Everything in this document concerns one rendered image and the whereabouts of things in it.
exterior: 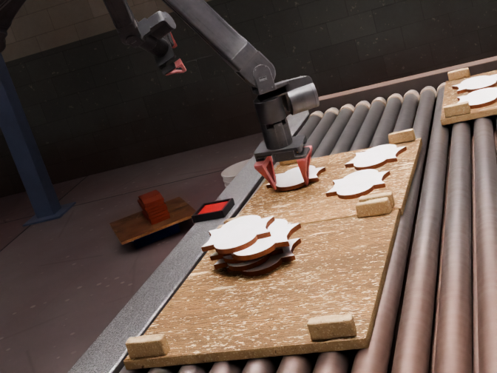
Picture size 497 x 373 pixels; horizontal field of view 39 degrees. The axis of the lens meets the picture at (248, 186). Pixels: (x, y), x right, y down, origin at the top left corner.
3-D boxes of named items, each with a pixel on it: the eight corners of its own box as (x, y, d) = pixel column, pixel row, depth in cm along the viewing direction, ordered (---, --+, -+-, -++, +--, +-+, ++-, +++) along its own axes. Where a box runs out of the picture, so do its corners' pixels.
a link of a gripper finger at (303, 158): (314, 190, 147) (303, 149, 144) (282, 194, 150) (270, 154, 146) (320, 175, 153) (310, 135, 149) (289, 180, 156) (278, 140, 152)
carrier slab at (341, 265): (126, 370, 100) (122, 360, 100) (220, 245, 137) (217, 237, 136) (368, 348, 87) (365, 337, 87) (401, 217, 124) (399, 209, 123)
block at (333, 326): (310, 343, 90) (305, 323, 89) (314, 334, 91) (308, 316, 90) (356, 338, 87) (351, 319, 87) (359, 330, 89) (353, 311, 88)
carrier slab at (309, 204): (222, 243, 137) (220, 235, 137) (279, 170, 174) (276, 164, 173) (403, 215, 124) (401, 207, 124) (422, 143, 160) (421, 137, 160)
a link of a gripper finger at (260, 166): (293, 192, 149) (282, 152, 145) (262, 197, 151) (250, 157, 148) (300, 178, 155) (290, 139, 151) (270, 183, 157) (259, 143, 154)
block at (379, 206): (357, 219, 124) (353, 205, 124) (359, 215, 126) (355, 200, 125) (391, 214, 122) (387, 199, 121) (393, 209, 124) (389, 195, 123)
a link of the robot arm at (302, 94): (244, 67, 148) (251, 67, 139) (296, 50, 149) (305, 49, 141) (262, 122, 150) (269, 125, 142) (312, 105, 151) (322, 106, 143)
